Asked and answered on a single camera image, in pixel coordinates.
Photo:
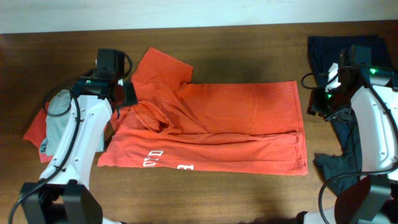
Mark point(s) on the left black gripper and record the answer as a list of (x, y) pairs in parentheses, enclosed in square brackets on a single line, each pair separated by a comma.
[(131, 96)]

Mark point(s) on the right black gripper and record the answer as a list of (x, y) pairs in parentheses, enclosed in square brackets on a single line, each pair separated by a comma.
[(314, 104)]

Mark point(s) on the red printed t-shirt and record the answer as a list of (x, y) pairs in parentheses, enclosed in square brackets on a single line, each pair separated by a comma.
[(254, 128)]

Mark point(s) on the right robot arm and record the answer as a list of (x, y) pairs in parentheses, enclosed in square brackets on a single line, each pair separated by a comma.
[(358, 90)]

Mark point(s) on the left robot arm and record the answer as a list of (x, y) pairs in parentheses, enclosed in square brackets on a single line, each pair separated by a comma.
[(62, 194)]

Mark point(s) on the dark navy garment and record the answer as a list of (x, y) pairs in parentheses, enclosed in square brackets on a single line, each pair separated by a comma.
[(323, 52)]

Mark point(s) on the grey folded t-shirt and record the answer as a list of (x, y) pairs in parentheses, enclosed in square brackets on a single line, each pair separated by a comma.
[(55, 125)]

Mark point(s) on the red folded garment under grey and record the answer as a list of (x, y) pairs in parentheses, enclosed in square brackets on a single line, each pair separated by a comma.
[(36, 134)]

